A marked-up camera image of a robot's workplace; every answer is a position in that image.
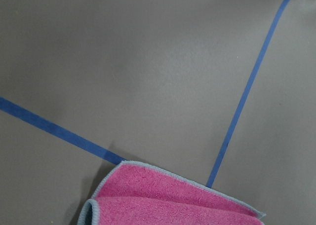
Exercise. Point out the pink and grey towel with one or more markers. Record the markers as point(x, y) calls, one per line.
point(136, 193)

